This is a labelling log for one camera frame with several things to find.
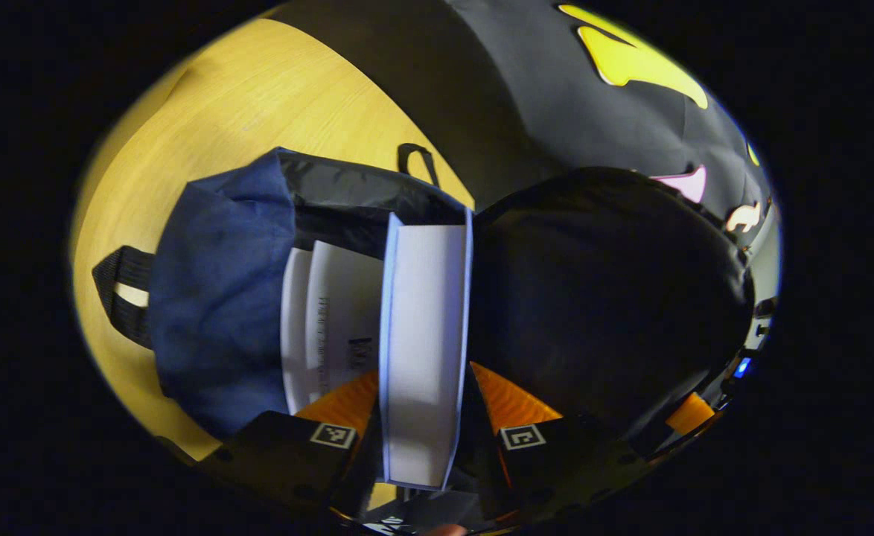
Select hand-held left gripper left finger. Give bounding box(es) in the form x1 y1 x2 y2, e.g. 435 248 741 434
202 370 382 522

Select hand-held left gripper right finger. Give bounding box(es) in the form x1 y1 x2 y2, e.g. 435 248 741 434
469 363 657 522

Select white triangle-patterned book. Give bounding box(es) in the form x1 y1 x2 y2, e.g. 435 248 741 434
281 240 387 416

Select blue schoolbag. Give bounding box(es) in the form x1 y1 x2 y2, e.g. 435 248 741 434
93 144 754 447

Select grey blue-edged book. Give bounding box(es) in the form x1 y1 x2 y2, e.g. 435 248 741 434
379 208 475 492

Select black backdrop cloth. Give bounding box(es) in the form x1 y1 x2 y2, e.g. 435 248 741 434
269 0 780 246

